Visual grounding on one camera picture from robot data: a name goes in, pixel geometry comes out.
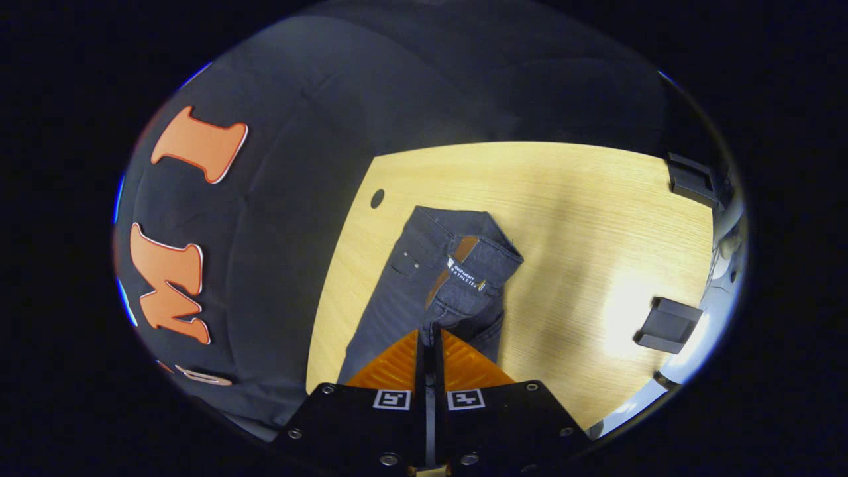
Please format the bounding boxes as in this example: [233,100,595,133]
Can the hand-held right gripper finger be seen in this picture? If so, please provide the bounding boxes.
[272,328,431,476]
[435,328,594,474]

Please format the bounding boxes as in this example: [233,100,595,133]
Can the dark grey jeans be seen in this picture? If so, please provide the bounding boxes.
[337,205,525,386]

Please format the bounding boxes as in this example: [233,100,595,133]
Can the black table clamp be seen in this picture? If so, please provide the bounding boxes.
[633,297,704,355]
[667,152,721,210]

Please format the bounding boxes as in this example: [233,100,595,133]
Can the black backdrop cloth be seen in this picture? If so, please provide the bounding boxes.
[113,0,673,428]

